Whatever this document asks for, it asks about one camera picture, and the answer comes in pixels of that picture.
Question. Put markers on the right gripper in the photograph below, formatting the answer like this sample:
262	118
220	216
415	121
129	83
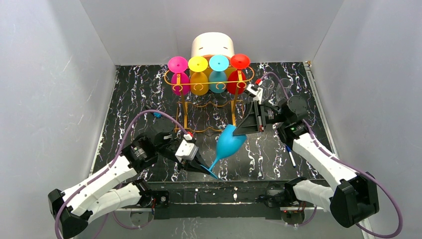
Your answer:
259	117

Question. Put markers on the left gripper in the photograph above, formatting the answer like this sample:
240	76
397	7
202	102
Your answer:
184	161

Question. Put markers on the blue front wine glass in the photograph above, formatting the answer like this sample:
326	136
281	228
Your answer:
227	145

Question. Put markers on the clear wine glass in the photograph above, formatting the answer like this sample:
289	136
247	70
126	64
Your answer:
283	89

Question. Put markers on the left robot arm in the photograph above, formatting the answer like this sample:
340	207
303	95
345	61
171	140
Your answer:
97	195

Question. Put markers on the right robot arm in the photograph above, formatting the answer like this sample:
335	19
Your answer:
350	197

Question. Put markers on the red wine glass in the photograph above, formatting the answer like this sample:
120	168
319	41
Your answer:
237	79

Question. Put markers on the yellow wine glass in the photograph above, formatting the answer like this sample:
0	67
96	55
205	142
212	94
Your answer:
198	81

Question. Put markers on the light blue rear wine glass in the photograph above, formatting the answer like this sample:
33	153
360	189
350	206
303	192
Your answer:
218	64

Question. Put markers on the pink wine glass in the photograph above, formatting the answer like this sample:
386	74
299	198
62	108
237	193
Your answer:
180	80

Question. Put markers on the clear champagne flute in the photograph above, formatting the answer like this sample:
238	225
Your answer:
268	87

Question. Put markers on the blue and white marker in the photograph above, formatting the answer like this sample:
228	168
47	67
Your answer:
290	152

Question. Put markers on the black marker with blue cap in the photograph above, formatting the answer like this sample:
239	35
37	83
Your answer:
156	115

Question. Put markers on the white cylindrical container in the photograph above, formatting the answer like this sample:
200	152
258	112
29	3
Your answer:
212	43

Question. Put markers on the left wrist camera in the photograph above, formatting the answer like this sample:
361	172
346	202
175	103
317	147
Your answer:
186	151

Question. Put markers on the gold wire wine glass rack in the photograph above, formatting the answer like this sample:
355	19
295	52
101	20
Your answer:
190	109

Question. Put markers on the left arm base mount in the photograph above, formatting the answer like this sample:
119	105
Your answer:
144	212

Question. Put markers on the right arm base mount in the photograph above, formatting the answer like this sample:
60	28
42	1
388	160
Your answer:
293	211

